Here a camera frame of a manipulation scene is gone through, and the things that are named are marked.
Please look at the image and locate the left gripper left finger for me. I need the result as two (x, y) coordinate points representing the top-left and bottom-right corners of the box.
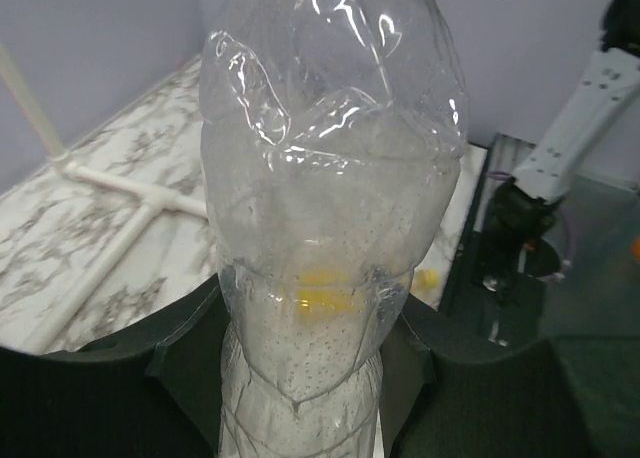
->
(1, 276), (223, 457)

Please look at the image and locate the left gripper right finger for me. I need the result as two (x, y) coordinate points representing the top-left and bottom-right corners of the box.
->
(377, 292), (640, 458)

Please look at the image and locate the yellow labelled bottle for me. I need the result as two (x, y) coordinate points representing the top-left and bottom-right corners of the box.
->
(289, 268), (439, 324)

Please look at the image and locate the small clear plastic bottle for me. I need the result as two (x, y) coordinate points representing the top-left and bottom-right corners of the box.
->
(199, 0), (467, 457)

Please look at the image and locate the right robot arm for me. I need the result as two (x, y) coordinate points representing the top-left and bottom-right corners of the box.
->
(485, 0), (639, 257)

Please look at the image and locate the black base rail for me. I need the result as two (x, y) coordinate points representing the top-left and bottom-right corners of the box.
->
(439, 134), (575, 350)

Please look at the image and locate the white pvc pipe frame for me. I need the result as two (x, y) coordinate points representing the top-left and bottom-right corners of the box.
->
(1, 58), (213, 350)

